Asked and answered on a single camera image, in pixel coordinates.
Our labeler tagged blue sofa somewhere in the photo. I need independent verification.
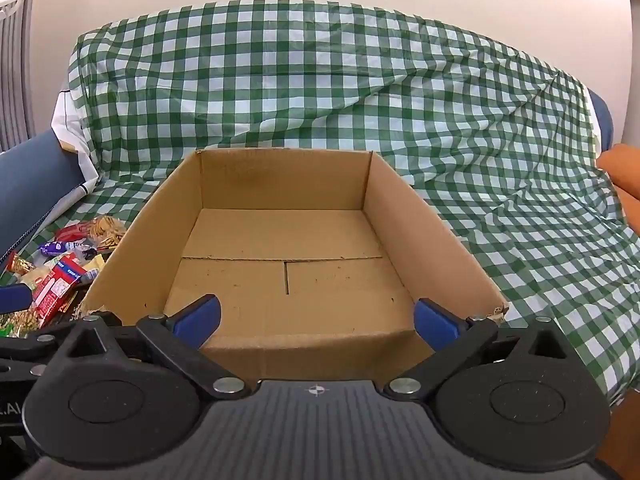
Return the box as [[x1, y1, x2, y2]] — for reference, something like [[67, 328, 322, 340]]
[[585, 87, 616, 153]]

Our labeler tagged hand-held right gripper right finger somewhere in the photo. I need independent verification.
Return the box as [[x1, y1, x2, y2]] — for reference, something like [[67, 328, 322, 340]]
[[382, 297, 571, 403]]

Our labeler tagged blue cushion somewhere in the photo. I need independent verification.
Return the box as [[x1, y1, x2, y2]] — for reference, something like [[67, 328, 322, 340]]
[[0, 127, 86, 261]]

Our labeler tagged red candy wrapper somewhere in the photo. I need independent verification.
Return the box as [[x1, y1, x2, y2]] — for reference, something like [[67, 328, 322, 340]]
[[54, 222, 96, 243]]

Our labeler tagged grey curtain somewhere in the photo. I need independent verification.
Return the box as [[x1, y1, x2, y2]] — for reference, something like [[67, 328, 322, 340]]
[[0, 0, 38, 153]]

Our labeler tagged white rack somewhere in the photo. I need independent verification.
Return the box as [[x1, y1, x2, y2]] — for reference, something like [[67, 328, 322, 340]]
[[0, 0, 36, 21]]

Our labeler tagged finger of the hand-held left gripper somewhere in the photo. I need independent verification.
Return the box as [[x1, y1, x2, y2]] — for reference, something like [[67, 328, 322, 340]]
[[0, 324, 76, 361], [0, 284, 32, 313]]

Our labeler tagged brown cardboard box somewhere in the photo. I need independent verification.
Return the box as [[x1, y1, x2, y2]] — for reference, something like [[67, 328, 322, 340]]
[[77, 147, 511, 386]]

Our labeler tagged orange cushion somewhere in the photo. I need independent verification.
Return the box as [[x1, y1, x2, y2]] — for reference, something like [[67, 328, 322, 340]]
[[595, 142, 640, 236]]

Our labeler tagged clear peanut packet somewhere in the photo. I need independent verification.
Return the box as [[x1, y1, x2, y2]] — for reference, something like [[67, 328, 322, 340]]
[[90, 215, 128, 248]]

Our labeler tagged pile of snack packets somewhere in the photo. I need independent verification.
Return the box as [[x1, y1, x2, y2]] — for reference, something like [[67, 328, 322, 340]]
[[0, 215, 128, 338]]

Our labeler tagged green checkered cloth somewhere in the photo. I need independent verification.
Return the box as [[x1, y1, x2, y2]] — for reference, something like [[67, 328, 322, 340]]
[[20, 0, 640, 406]]

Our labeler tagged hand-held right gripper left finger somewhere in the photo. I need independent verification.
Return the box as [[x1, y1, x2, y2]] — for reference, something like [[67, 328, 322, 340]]
[[59, 294, 253, 403]]

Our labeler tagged red white-label packet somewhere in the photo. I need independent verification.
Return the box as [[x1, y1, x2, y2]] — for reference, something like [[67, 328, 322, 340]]
[[31, 252, 86, 326]]

